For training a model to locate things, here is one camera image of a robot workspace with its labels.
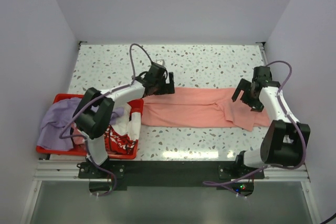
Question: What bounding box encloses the white red printed t shirt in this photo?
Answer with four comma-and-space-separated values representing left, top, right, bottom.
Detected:
104, 103, 141, 154

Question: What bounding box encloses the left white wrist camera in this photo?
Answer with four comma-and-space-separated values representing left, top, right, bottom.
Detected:
155, 59, 166, 67

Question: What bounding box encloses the red plastic bin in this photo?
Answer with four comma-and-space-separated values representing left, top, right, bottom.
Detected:
36, 93, 144, 159

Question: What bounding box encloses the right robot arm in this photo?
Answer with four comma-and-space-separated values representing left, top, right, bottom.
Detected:
232, 66, 310, 178

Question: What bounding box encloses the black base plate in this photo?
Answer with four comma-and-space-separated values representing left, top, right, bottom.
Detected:
77, 160, 256, 193

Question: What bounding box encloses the aluminium frame rail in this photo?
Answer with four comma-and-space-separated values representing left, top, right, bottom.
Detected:
21, 159, 321, 223

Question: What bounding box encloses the lavender t shirt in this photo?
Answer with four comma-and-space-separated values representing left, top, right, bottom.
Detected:
36, 97, 124, 151

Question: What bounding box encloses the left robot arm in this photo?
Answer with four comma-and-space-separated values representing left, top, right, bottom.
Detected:
73, 60, 175, 178

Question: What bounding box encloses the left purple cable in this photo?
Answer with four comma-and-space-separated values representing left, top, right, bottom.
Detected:
59, 43, 154, 197

